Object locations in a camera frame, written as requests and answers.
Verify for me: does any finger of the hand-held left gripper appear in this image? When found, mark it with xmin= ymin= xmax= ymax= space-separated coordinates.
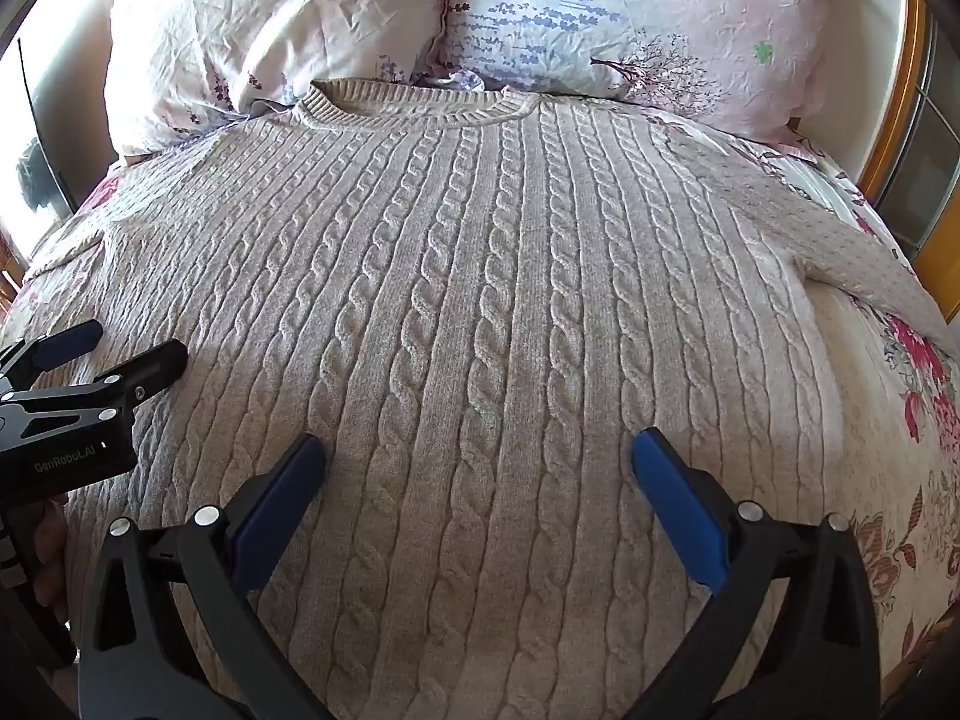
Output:
xmin=0 ymin=319 xmax=104 ymax=377
xmin=0 ymin=338 xmax=189 ymax=427

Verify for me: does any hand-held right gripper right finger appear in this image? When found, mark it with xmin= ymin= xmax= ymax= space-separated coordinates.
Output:
xmin=630 ymin=427 xmax=880 ymax=720

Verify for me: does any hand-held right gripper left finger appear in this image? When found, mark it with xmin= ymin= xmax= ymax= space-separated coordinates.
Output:
xmin=76 ymin=433 xmax=329 ymax=720

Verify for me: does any beige cable-knit sweater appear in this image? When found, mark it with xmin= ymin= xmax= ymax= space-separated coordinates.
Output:
xmin=22 ymin=77 xmax=960 ymax=720

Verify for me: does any person's left hand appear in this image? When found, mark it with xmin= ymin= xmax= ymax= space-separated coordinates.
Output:
xmin=27 ymin=495 xmax=74 ymax=625

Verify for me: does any pink floral pillow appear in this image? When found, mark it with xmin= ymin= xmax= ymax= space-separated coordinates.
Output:
xmin=103 ymin=0 xmax=451 ymax=158

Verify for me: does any lavender print pillow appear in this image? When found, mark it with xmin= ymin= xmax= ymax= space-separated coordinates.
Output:
xmin=429 ymin=0 xmax=857 ymax=145

